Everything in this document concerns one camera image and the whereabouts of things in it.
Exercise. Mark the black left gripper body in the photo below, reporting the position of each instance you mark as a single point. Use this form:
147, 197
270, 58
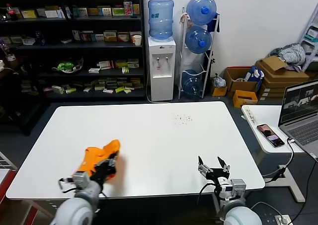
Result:
104, 172

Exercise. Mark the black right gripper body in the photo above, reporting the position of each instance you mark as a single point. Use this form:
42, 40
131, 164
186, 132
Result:
218, 174

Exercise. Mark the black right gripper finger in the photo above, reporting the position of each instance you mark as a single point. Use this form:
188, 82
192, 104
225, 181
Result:
221, 161
201, 166

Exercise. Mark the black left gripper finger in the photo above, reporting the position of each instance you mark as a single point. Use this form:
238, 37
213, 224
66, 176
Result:
105, 162
115, 159

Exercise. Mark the orange t-shirt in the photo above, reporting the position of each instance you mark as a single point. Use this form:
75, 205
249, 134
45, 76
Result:
95, 155

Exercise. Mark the pile of grey clothes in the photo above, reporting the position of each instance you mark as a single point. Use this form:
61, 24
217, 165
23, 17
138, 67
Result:
290, 53

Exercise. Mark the black smartphone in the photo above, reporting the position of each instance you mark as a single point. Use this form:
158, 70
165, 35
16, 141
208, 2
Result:
270, 135

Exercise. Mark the large white table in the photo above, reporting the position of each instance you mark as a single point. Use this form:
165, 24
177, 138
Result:
62, 125

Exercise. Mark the small white side table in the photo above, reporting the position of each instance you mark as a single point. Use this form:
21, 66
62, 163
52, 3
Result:
268, 113

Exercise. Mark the orange yellow cardboard box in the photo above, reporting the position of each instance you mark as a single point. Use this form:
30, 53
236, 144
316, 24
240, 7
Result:
244, 96

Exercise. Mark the small yellow box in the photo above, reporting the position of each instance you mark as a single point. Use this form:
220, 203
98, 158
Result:
218, 91

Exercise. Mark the open brown cardboard box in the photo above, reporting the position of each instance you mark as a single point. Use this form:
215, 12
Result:
236, 84

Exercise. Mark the white floor power socket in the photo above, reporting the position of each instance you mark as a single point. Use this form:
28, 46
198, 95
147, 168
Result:
282, 220

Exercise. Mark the grey plastic bag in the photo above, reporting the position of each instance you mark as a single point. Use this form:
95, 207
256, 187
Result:
218, 81

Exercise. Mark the silver laptop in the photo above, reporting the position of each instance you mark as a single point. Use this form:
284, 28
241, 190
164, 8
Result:
298, 133

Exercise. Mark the blue water jug clear cap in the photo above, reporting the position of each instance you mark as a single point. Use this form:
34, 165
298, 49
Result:
191, 84

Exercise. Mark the white water dispenser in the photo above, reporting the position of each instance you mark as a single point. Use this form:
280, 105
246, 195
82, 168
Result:
162, 83

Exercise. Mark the blue and white bag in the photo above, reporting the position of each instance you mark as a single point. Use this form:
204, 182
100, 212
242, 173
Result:
253, 74

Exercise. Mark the white red medicine box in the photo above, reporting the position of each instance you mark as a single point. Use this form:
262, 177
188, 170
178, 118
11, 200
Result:
105, 65

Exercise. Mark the stack of brown cardboard boxes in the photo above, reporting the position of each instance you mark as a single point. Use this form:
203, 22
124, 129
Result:
278, 82

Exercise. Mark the bowl with green packets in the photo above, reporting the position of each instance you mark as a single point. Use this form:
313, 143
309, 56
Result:
65, 66

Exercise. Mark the black shelf unit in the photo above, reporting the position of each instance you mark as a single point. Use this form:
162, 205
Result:
106, 47

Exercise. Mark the white paper cup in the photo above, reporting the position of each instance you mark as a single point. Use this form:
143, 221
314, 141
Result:
137, 40

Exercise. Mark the orange medicine box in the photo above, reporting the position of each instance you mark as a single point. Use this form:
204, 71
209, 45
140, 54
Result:
110, 36

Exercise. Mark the grey metal shelf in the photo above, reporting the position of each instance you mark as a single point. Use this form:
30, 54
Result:
308, 51

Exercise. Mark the blue plastic bottle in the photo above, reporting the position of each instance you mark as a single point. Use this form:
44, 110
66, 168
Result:
39, 38

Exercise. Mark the upright blue water jug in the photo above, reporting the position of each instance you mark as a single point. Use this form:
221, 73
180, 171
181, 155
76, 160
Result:
161, 21

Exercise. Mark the green white medicine box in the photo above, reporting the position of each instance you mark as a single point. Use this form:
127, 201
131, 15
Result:
118, 12

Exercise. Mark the white teal medicine box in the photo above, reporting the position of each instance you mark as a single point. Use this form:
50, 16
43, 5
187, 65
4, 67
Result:
105, 11

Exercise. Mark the yellow medicine box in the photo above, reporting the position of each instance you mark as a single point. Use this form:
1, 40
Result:
136, 9

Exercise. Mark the pink medicine box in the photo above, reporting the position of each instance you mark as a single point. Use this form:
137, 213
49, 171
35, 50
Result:
128, 8

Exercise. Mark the cola bottle red cap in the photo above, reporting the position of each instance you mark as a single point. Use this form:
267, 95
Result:
10, 12

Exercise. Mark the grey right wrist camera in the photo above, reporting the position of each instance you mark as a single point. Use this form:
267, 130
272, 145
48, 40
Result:
236, 189

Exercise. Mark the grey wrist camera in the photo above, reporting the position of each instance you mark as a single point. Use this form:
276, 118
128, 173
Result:
79, 180
236, 189

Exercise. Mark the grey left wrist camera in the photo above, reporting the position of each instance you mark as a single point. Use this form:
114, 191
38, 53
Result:
79, 180

